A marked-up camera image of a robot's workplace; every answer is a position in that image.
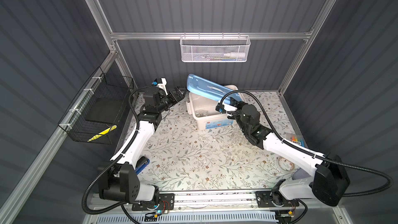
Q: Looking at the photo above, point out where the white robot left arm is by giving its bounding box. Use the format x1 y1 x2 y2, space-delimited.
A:
98 86 187 205

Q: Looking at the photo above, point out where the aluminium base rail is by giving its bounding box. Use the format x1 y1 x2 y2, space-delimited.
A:
90 188 338 214

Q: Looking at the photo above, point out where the round tape roll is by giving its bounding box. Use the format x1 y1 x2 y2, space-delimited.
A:
276 157 295 173

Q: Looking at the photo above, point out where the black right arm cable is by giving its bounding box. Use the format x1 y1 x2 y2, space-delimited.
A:
219 90 393 224

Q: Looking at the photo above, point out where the black wire mesh basket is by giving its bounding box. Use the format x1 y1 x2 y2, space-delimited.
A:
58 69 135 145

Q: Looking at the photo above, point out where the blue plastic box lid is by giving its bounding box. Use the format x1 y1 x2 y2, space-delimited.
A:
187 74 235 102

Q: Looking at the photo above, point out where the grey oval sponge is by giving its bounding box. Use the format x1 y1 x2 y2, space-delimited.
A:
292 169 306 180

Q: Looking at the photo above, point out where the white wire mesh basket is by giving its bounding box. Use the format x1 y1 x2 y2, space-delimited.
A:
179 34 251 63

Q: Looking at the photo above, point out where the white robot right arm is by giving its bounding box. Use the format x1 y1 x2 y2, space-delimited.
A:
216 98 350 206

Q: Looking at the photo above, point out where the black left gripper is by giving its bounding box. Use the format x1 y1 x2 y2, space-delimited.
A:
155 85 186 115

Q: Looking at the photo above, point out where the white bottle in basket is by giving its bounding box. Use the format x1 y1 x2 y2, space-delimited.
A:
223 52 246 59

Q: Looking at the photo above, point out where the coloured marker set box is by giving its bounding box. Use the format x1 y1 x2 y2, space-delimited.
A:
286 133 305 147

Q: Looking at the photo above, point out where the white plastic storage box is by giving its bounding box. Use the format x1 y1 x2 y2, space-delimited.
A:
187 85 238 131

